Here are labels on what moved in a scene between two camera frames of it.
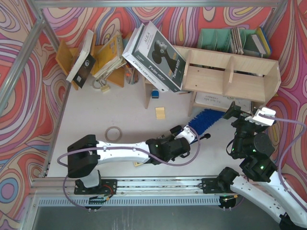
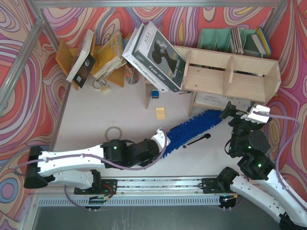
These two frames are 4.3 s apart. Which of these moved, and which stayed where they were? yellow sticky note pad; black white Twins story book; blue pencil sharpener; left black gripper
Moved: left black gripper
Stayed: blue pencil sharpener; yellow sticky note pad; black white Twins story book
